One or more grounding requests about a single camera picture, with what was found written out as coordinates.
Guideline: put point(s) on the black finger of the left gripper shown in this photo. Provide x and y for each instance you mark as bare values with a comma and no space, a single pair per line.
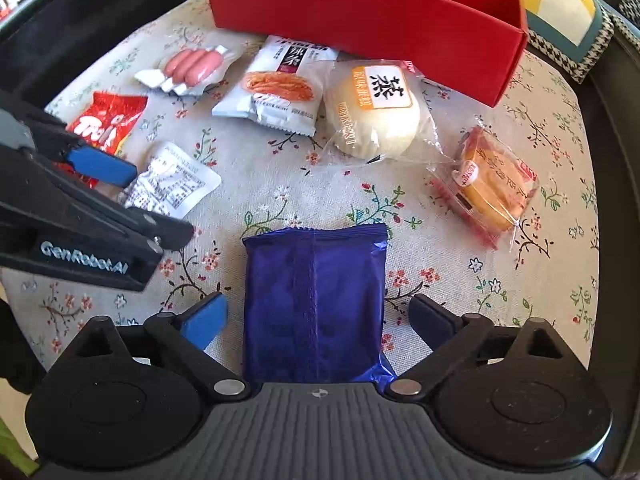
149,231

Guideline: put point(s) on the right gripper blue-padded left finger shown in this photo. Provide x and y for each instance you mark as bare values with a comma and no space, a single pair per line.
180,342

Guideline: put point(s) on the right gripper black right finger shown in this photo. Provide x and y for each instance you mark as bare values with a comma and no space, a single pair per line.
454,340

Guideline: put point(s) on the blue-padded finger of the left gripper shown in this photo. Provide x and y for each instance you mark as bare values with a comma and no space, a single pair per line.
96,164

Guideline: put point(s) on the red snack packet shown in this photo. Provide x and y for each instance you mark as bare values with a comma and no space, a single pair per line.
106,125

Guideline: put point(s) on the small white sachet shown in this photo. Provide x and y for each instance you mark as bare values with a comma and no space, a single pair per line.
172,184

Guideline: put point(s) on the pink sausages packet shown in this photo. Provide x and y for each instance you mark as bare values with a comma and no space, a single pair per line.
190,71

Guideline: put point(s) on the dark blue snack packet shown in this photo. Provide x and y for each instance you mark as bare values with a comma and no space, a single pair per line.
314,306

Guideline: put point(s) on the meat floss cake packet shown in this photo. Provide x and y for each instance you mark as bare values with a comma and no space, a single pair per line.
486,184

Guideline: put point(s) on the white noodle snack packet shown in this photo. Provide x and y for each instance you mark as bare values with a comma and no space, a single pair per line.
282,88

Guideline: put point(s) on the round white bun packet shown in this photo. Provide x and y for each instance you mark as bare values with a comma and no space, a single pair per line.
375,111

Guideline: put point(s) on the red cardboard box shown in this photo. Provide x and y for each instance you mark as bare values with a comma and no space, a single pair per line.
471,46

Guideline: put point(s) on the black glossy side table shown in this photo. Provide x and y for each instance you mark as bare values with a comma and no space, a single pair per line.
46,44

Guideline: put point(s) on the floral cushion cover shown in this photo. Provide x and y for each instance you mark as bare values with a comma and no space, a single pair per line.
548,266

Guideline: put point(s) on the teal lion sofa cover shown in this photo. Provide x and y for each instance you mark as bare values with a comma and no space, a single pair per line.
575,33

